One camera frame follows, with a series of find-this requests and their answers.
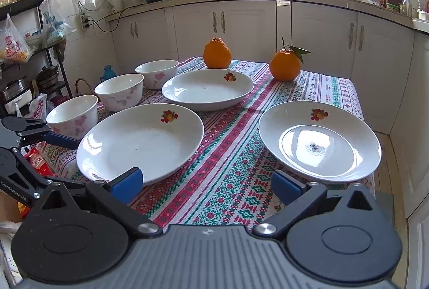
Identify plastic bag with blue print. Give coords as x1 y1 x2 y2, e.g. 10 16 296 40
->
38 0 73 45

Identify plastic bag with red print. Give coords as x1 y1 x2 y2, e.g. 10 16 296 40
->
0 14 33 64

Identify wicker basket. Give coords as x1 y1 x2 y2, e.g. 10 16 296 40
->
74 78 96 97

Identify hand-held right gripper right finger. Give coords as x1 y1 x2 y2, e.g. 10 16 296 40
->
252 170 389 239

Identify white saucer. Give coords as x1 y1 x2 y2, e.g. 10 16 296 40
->
46 95 99 141

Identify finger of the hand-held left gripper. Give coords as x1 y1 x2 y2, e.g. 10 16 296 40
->
0 117 80 151
15 155 87 190

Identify red and white plastic bag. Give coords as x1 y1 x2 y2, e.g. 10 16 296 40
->
29 93 54 122

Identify patterned woven tablecloth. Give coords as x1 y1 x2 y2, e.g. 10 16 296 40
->
37 56 376 232

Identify white kitchen cabinets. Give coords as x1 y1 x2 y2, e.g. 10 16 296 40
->
107 0 429 289

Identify white bowl with pink flowers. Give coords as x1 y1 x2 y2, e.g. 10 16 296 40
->
135 59 179 90
94 74 145 113

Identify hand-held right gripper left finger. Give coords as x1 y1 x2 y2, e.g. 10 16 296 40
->
25 168 164 238

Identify orange with green leaf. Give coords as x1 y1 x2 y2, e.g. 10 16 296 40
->
269 37 313 81

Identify orange without leaf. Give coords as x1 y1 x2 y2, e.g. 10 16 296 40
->
203 37 232 69

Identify blue teapot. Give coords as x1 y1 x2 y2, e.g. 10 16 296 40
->
100 65 116 82

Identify black metal shelf rack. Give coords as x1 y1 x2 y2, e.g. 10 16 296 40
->
0 0 73 115

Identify black cooking pot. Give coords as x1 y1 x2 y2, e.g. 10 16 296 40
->
35 65 61 89

